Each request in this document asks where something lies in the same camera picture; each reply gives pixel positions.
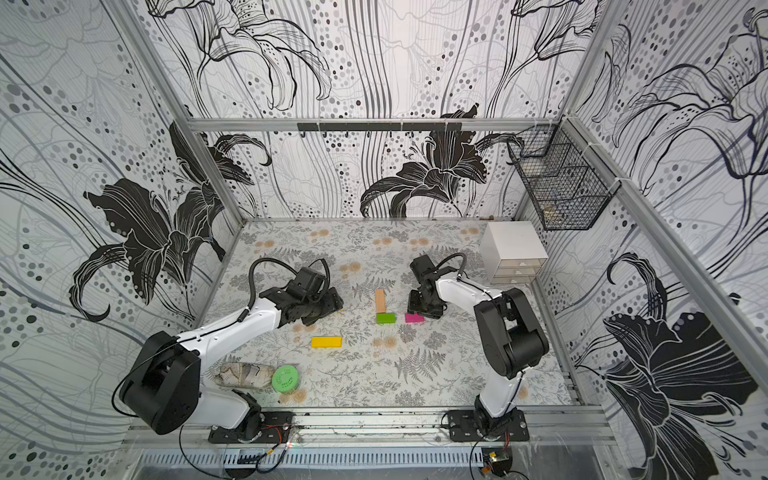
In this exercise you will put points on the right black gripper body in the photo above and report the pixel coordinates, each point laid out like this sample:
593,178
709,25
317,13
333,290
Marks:
424,297

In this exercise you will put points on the black wire basket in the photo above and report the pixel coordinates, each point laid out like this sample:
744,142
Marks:
565,190

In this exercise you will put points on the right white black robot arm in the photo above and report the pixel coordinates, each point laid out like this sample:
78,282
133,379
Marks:
510,333

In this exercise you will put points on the black wall bar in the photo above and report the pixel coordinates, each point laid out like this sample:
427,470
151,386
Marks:
371,126

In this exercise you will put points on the white drawer box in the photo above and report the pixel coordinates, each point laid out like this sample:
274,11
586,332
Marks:
512,252

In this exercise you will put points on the yellow block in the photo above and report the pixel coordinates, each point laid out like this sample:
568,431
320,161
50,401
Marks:
327,342

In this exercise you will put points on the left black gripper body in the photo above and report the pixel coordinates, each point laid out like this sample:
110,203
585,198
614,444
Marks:
316,308

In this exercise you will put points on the natural wood block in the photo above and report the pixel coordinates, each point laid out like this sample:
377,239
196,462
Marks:
380,301

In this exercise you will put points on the white slotted cable duct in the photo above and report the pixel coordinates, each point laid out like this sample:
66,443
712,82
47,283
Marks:
390,457

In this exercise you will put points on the green block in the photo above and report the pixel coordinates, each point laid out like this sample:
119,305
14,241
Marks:
385,318

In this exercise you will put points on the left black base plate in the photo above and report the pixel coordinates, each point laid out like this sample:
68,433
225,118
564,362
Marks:
273,423

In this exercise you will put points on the magenta block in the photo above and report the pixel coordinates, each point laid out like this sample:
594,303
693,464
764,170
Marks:
412,318

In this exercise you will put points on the small electronics board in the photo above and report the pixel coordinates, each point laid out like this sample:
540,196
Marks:
497,463

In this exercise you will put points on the green round lid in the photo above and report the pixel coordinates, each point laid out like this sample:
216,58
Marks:
285,379

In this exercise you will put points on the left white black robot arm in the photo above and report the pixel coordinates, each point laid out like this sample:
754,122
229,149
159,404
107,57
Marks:
165,386

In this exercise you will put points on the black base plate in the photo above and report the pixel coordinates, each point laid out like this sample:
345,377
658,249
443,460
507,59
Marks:
469,426
273,423

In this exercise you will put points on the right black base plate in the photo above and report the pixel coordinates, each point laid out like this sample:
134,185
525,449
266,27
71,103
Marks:
469,426

